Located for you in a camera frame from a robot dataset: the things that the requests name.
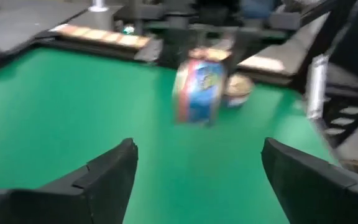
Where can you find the green table mat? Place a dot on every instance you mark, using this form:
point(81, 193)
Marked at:
point(57, 124)

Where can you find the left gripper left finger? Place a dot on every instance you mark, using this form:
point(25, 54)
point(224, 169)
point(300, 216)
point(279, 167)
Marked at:
point(104, 186)

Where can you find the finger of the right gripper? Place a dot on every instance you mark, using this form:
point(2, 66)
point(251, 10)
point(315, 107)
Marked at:
point(180, 46)
point(244, 49)

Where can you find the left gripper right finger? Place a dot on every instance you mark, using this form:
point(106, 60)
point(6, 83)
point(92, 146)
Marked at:
point(315, 193)

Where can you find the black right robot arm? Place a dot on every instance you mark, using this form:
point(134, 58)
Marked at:
point(356, 40)

